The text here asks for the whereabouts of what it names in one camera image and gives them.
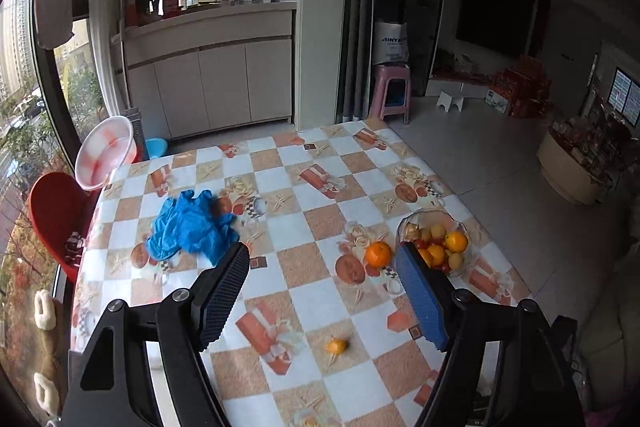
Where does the small white step stool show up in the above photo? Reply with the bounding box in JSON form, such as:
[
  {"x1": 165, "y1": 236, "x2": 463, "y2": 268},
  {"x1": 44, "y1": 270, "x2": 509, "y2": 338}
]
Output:
[{"x1": 436, "y1": 90, "x2": 466, "y2": 112}]

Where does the beige cabinet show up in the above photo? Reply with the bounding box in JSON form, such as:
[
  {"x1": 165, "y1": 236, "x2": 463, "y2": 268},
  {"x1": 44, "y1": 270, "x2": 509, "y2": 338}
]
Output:
[{"x1": 120, "y1": 2, "x2": 297, "y2": 140}]

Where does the clear glass bowl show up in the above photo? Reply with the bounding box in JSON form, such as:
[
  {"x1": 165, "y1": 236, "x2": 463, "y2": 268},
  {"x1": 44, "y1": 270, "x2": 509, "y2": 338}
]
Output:
[{"x1": 396, "y1": 210, "x2": 471, "y2": 277}]

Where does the black wall television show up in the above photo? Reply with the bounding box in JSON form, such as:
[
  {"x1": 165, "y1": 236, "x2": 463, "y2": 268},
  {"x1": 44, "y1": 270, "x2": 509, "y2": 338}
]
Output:
[{"x1": 456, "y1": 0, "x2": 537, "y2": 60}]

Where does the red plastic chair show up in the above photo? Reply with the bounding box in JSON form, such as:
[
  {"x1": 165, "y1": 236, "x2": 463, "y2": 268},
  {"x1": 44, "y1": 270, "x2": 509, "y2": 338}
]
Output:
[{"x1": 29, "y1": 172, "x2": 101, "y2": 286}]

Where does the white paper bag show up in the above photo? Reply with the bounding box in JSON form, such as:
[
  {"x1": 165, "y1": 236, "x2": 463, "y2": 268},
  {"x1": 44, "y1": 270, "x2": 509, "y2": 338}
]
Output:
[{"x1": 372, "y1": 22, "x2": 409, "y2": 66}]

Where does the grey hanging cloth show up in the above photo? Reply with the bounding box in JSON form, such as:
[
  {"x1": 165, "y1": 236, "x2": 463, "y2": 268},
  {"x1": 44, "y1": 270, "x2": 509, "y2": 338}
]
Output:
[{"x1": 34, "y1": 0, "x2": 75, "y2": 50}]

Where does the dark curtain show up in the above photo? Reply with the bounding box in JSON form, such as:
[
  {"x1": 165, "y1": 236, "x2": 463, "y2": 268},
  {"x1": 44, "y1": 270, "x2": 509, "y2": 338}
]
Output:
[{"x1": 340, "y1": 0, "x2": 381, "y2": 124}]

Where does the pink plastic stool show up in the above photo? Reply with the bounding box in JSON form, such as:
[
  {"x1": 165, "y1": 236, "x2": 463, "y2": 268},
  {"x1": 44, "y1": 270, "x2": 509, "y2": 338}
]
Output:
[{"x1": 369, "y1": 64, "x2": 412, "y2": 126}]

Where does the white fluffy slipper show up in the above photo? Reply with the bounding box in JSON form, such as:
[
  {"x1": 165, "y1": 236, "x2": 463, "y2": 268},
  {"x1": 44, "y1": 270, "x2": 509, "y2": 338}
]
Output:
[
  {"x1": 33, "y1": 291, "x2": 57, "y2": 331},
  {"x1": 33, "y1": 372, "x2": 62, "y2": 410}
]

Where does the white green carton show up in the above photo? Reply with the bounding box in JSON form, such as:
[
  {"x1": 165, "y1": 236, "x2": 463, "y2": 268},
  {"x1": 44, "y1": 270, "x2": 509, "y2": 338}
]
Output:
[{"x1": 485, "y1": 88, "x2": 512, "y2": 116}]

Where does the round beige display stand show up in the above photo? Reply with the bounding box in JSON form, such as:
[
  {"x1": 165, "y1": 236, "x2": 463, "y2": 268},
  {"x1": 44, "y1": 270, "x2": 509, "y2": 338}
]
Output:
[{"x1": 536, "y1": 117, "x2": 621, "y2": 206}]

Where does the blue basin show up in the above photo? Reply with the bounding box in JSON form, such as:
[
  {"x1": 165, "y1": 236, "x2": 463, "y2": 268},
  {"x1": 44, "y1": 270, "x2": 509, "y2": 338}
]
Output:
[{"x1": 144, "y1": 137, "x2": 169, "y2": 160}]

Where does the orange with green stem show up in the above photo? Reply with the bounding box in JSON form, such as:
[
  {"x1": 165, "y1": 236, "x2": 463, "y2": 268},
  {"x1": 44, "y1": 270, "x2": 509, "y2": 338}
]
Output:
[{"x1": 364, "y1": 241, "x2": 393, "y2": 269}]

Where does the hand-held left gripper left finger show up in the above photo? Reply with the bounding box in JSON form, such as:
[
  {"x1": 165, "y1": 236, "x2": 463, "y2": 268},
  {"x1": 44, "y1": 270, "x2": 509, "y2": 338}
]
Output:
[{"x1": 60, "y1": 242, "x2": 251, "y2": 427}]

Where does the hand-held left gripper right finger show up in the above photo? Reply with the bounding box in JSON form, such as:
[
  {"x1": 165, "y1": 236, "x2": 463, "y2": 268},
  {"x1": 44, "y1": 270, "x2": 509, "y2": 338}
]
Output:
[{"x1": 395, "y1": 242, "x2": 586, "y2": 427}]

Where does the beige sofa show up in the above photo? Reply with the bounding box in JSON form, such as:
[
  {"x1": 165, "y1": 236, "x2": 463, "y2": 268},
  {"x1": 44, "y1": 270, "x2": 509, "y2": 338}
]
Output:
[{"x1": 575, "y1": 247, "x2": 640, "y2": 413}]

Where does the pile of red gift boxes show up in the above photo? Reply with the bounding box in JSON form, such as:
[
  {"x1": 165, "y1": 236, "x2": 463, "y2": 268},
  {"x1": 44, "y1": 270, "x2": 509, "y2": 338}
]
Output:
[{"x1": 492, "y1": 54, "x2": 553, "y2": 120}]

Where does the checkered printed tablecloth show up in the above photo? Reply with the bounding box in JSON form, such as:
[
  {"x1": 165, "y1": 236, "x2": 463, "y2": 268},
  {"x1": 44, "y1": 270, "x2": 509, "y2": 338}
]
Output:
[{"x1": 70, "y1": 117, "x2": 533, "y2": 427}]

